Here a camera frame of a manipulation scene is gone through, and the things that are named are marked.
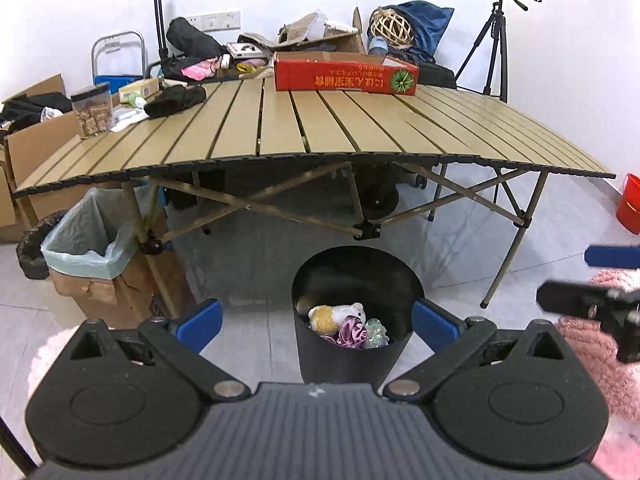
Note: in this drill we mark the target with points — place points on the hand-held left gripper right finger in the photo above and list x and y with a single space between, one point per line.
435 322

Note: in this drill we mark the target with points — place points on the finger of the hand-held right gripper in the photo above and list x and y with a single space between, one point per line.
570 297
612 256

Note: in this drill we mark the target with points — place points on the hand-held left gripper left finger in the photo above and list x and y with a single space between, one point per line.
200 322

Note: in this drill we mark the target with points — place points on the iridescent plastic bag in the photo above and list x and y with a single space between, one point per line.
376 332

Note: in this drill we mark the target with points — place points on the white plush toy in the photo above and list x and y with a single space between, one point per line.
350 311

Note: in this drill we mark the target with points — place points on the pink satin scrunchie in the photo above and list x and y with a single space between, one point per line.
350 336

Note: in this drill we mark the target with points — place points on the black round bin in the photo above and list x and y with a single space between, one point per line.
345 366

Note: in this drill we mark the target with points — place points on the yellow plush toy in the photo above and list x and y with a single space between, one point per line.
322 321

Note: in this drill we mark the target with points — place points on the pink fuzzy clothing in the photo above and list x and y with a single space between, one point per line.
590 360

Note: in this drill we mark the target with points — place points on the red bucket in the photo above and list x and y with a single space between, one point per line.
629 207

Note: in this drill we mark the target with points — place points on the lined cardboard box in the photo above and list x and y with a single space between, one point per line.
140 290

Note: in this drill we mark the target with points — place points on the black wagon wheel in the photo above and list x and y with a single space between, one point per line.
380 202
35 250

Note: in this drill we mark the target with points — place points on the pale green bin liner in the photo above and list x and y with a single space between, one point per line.
75 232

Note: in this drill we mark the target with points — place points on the tan folding slat table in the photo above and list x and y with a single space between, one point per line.
350 125

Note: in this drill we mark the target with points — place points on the black gloves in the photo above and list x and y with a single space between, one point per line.
175 101

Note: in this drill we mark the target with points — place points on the small green item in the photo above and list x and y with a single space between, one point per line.
137 102

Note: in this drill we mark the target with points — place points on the clear snack jar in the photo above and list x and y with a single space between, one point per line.
92 117

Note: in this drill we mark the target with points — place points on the black tripod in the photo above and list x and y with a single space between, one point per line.
492 50

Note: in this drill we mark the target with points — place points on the pale yellow carton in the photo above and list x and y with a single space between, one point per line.
140 89

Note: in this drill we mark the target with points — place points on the pink cloth item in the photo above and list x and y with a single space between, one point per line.
197 71

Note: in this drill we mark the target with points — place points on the grey folding cart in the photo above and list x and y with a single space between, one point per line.
115 82

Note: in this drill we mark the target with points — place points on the red cardboard box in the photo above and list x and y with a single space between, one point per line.
340 77

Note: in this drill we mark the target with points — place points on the black clothes pile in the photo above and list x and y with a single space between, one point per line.
25 110

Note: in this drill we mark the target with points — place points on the small printed white box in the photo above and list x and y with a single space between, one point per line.
245 50

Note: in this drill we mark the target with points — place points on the black bag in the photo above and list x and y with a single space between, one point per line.
195 40

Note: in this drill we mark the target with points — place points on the blue bottle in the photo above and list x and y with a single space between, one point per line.
377 45

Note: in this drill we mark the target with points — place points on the torn brown cardboard box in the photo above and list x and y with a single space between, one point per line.
345 42

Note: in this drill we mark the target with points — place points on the dark blue cloth bag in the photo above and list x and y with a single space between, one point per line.
430 25

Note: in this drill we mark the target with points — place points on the wicker ball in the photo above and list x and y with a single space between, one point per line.
392 27

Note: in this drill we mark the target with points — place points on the white wall outlet strip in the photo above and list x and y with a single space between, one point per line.
215 20

